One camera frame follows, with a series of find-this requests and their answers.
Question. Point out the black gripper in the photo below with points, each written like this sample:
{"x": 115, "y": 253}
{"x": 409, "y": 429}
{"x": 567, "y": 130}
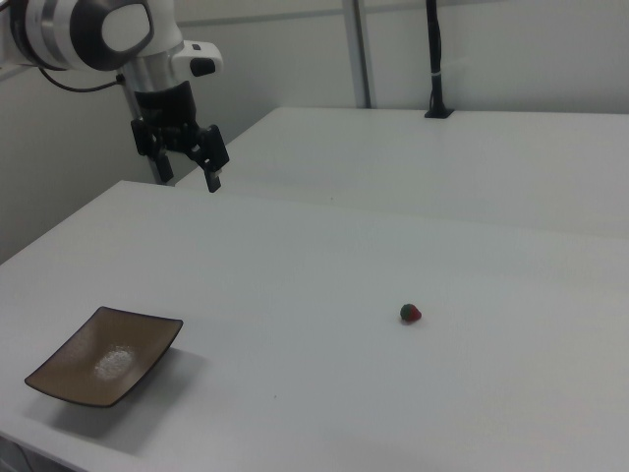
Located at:
{"x": 164, "y": 110}

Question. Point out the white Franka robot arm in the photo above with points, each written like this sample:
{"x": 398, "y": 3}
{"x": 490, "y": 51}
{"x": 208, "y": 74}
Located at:
{"x": 59, "y": 29}

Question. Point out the red toy strawberry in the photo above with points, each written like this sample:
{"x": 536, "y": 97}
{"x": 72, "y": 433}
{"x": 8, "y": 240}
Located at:
{"x": 412, "y": 313}

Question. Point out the brown square ceramic plate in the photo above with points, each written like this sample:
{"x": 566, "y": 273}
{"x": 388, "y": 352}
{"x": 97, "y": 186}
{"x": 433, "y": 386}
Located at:
{"x": 108, "y": 354}

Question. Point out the black camera stand with white tie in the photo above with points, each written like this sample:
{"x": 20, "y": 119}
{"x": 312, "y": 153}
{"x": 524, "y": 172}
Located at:
{"x": 436, "y": 59}

